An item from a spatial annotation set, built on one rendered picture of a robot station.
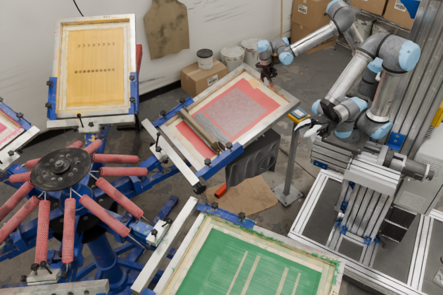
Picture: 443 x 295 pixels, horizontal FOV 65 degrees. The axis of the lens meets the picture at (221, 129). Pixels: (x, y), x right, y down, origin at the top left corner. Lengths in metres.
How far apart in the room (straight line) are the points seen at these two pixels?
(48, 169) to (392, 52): 1.74
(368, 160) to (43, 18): 3.02
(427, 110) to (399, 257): 1.29
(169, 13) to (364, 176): 2.84
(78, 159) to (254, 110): 1.12
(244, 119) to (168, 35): 2.16
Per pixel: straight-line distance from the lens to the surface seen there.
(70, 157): 2.03
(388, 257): 2.98
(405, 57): 1.69
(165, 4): 4.07
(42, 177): 1.99
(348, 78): 1.74
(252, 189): 3.35
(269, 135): 2.50
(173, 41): 4.25
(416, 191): 2.42
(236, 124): 2.28
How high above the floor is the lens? 2.63
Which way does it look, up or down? 42 degrees down
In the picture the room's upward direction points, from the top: 2 degrees counter-clockwise
